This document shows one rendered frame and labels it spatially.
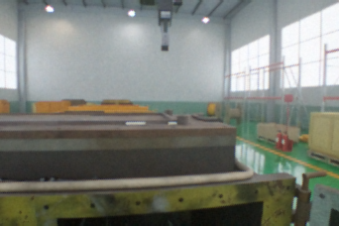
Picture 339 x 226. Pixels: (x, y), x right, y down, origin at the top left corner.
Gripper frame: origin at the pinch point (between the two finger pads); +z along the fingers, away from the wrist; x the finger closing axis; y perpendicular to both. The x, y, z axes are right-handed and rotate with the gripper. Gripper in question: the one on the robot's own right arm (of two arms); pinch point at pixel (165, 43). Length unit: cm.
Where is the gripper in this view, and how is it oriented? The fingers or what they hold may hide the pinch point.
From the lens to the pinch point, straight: 66.2
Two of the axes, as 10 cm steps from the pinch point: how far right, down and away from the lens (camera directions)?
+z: -0.1, 10.0, 0.8
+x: -0.5, -0.8, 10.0
